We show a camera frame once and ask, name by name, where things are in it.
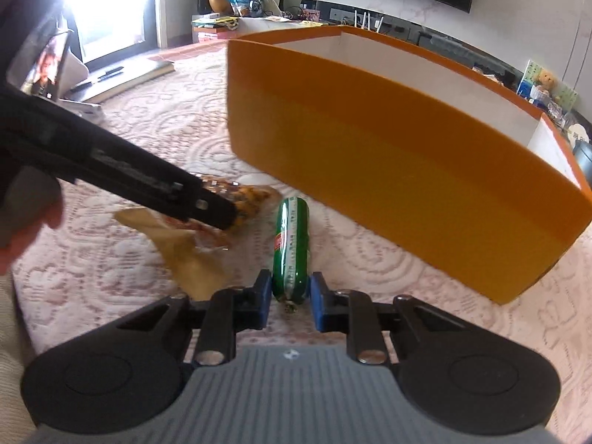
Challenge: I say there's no clear bag of nuts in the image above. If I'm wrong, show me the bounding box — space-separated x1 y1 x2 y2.
114 174 281 301

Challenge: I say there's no green sausage stick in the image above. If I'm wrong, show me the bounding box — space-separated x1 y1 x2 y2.
272 196 309 313

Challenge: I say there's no person's left hand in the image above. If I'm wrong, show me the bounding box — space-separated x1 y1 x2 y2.
0 196 64 275

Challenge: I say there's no phone with lit screen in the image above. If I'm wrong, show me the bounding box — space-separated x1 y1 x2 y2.
30 31 69 100

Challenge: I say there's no orange cardboard box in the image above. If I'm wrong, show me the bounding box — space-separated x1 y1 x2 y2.
227 26 591 304

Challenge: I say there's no pink storage box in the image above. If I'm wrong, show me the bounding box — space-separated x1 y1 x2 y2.
192 26 238 43

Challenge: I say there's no white wifi router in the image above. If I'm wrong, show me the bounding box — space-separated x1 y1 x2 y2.
352 8 384 33

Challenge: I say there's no grey metal trash bin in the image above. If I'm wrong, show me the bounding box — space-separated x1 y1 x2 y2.
573 139 592 188

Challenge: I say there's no teddy bear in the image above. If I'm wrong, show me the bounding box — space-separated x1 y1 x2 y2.
536 68 557 96

